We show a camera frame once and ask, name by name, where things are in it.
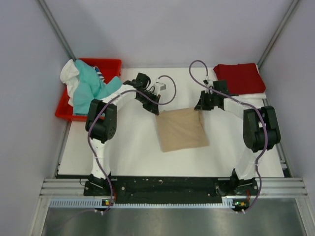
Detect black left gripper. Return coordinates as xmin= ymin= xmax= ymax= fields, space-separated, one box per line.
xmin=136 ymin=90 xmax=160 ymax=115

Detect beige t-shirt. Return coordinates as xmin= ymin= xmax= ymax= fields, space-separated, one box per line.
xmin=156 ymin=108 xmax=209 ymax=152

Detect teal t-shirt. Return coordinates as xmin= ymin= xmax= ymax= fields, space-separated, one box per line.
xmin=73 ymin=59 xmax=123 ymax=116

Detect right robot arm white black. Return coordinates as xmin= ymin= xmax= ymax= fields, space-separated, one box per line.
xmin=195 ymin=79 xmax=281 ymax=196

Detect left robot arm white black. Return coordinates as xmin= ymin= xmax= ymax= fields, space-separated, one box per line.
xmin=85 ymin=73 xmax=166 ymax=195

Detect folded white t-shirt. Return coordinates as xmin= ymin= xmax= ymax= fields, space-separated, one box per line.
xmin=221 ymin=63 xmax=267 ymax=100

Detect folded red t-shirt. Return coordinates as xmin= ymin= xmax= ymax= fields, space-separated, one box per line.
xmin=213 ymin=62 xmax=266 ymax=95

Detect red plastic bin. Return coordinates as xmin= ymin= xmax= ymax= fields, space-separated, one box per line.
xmin=55 ymin=58 xmax=122 ymax=122

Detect red white blue striped shirt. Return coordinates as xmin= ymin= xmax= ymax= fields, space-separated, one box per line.
xmin=93 ymin=66 xmax=105 ymax=86

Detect white t-shirt in bin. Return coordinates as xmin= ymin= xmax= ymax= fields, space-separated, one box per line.
xmin=60 ymin=59 xmax=79 ymax=107

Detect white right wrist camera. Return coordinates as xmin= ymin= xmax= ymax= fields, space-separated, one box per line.
xmin=203 ymin=79 xmax=214 ymax=90

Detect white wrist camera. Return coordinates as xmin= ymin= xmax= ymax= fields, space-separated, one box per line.
xmin=203 ymin=79 xmax=214 ymax=90
xmin=152 ymin=78 xmax=166 ymax=96

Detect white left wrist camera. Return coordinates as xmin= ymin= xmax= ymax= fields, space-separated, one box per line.
xmin=152 ymin=78 xmax=166 ymax=96

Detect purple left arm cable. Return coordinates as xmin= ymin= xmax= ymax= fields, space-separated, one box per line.
xmin=87 ymin=75 xmax=177 ymax=216

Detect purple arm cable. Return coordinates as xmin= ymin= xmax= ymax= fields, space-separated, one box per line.
xmin=189 ymin=59 xmax=269 ymax=215
xmin=87 ymin=75 xmax=177 ymax=216

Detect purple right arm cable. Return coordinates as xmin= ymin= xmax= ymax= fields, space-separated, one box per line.
xmin=189 ymin=59 xmax=269 ymax=215

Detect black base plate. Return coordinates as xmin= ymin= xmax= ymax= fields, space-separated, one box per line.
xmin=83 ymin=175 xmax=249 ymax=204

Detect light blue cable duct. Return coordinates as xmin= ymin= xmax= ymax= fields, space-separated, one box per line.
xmin=49 ymin=196 xmax=248 ymax=210

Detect right aluminium side rail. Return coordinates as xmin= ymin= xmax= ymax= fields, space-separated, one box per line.
xmin=262 ymin=98 xmax=293 ymax=177

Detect aluminium front rail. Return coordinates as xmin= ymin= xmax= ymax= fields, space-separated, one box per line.
xmin=40 ymin=177 xmax=308 ymax=198

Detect right aluminium corner post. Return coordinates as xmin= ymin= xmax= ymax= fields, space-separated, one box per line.
xmin=257 ymin=0 xmax=301 ymax=69

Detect aluminium corner post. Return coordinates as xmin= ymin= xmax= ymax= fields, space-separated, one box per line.
xmin=36 ymin=0 xmax=76 ymax=60
xmin=257 ymin=0 xmax=301 ymax=69

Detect left aluminium corner post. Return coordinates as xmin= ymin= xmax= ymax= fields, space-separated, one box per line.
xmin=36 ymin=0 xmax=76 ymax=60

